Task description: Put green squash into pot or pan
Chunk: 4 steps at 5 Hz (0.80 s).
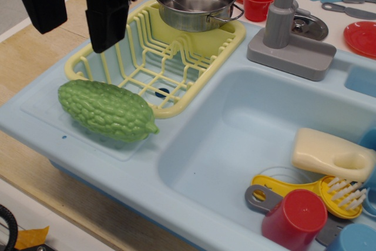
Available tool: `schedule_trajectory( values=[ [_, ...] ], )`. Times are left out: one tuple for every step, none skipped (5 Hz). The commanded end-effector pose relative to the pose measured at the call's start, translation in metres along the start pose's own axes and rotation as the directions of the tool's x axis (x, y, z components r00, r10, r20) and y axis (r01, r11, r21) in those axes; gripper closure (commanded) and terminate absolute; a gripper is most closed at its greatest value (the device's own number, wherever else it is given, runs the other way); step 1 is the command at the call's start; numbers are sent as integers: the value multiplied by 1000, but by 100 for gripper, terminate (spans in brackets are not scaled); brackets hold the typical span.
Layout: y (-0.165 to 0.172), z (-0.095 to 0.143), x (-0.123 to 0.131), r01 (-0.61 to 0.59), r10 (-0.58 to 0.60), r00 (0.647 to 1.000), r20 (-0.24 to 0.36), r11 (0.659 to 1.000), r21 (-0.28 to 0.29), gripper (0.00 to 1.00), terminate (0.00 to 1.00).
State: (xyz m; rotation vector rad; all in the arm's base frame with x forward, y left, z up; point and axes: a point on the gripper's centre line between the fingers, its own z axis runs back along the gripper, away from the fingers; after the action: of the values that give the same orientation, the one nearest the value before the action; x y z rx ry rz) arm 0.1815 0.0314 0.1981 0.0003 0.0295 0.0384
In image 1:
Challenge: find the green bumpy toy squash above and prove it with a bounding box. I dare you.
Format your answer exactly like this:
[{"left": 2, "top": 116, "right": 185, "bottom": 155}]
[{"left": 58, "top": 80, "right": 159, "bottom": 143}]

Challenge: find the stainless steel pot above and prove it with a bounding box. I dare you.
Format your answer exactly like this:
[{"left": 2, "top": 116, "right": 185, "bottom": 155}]
[{"left": 156, "top": 0, "right": 244, "bottom": 32}]

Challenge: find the silver pot lid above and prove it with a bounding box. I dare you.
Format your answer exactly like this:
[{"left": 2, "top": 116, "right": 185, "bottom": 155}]
[{"left": 291, "top": 13, "right": 329, "bottom": 41}]

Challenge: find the yellow plastic dish rack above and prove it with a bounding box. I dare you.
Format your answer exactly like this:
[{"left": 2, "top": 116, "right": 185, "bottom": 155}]
[{"left": 65, "top": 0, "right": 246, "bottom": 119}]

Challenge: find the light blue toy sink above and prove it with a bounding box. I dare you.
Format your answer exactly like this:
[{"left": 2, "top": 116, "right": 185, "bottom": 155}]
[{"left": 1, "top": 24, "right": 375, "bottom": 250}]

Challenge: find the red cup behind sink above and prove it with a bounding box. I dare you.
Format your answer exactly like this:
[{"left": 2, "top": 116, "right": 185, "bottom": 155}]
[{"left": 243, "top": 0, "right": 274, "bottom": 22}]

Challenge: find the grey toy faucet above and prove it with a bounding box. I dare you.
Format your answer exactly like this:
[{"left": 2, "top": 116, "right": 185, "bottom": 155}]
[{"left": 247, "top": 0, "right": 337, "bottom": 81}]

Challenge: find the yellow tape piece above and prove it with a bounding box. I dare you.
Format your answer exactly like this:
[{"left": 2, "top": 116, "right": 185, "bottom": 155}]
[{"left": 15, "top": 226, "right": 49, "bottom": 250}]

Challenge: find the grey toy knife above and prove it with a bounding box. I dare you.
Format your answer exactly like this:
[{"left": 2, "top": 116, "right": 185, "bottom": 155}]
[{"left": 321, "top": 2, "right": 375, "bottom": 20}]

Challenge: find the red plastic plate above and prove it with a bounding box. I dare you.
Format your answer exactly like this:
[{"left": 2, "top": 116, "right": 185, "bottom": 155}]
[{"left": 343, "top": 21, "right": 375, "bottom": 59}]

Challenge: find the cream plastic cutting board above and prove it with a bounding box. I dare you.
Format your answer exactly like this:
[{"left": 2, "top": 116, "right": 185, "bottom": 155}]
[{"left": 291, "top": 128, "right": 375, "bottom": 183}]

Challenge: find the red cup in basin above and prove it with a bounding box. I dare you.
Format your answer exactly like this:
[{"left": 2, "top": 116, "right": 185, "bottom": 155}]
[{"left": 261, "top": 189, "right": 328, "bottom": 250}]

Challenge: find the blue cup right edge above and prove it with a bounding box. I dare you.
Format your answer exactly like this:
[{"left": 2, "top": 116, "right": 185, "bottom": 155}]
[{"left": 358, "top": 127, "right": 375, "bottom": 216}]

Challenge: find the yellow dish brush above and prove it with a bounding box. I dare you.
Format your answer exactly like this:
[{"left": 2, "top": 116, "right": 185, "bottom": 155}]
[{"left": 251, "top": 175, "right": 367, "bottom": 219}]

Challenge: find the blue cup bottom right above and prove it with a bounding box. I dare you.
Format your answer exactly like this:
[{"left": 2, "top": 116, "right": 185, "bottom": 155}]
[{"left": 325, "top": 223, "right": 375, "bottom": 251}]

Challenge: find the black cable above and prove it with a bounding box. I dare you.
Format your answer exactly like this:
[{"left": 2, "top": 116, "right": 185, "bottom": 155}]
[{"left": 0, "top": 204, "right": 19, "bottom": 251}]

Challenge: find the grey utensil handle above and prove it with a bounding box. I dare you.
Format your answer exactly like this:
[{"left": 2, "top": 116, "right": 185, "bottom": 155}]
[{"left": 244, "top": 185, "right": 283, "bottom": 213}]

